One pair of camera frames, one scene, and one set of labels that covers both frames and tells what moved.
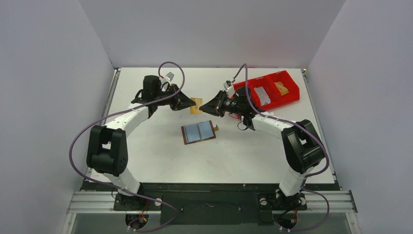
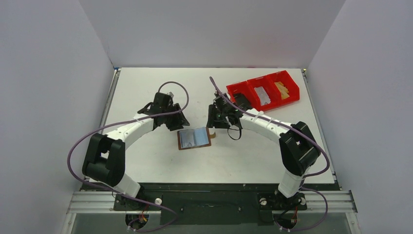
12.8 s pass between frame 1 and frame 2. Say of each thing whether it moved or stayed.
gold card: moved
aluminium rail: stayed
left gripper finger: moved
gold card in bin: stayed
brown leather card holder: moved
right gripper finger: moved
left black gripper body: moved
